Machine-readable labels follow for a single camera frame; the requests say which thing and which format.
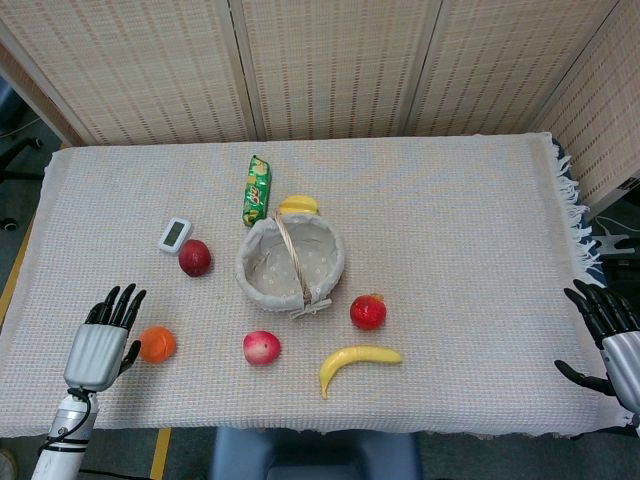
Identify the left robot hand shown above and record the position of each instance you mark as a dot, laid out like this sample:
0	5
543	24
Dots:
95	347

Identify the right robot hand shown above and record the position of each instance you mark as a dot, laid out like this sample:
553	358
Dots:
611	336

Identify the orange fruit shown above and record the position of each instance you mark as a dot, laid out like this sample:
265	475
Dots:
157	344

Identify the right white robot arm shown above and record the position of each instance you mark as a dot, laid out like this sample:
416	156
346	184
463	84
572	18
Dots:
636	419

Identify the grey woven basket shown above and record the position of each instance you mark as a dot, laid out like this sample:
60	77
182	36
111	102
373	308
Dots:
290	265

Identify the grey metal stand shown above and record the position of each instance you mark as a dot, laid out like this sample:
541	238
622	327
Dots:
616	245

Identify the dark red apple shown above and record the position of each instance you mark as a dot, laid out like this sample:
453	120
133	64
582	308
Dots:
194	258

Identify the white digital timer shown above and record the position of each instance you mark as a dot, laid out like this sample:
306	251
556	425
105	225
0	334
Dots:
175	236

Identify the pink peach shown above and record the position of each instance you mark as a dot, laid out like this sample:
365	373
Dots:
261	347

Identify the black office chair base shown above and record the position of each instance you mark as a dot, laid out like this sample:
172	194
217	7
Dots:
15	165

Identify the green snack packet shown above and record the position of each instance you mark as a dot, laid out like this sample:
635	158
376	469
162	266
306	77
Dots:
257	192

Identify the white woven tablecloth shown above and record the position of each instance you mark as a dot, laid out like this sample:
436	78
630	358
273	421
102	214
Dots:
310	280

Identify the bright red pomegranate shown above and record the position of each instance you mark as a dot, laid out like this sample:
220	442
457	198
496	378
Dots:
368	312

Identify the small yellow banana bunch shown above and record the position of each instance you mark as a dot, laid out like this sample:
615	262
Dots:
299	204

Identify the long yellow banana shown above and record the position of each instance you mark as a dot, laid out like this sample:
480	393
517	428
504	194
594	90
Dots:
350	361

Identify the woven folding screen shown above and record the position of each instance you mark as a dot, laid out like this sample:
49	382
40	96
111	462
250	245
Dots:
320	65

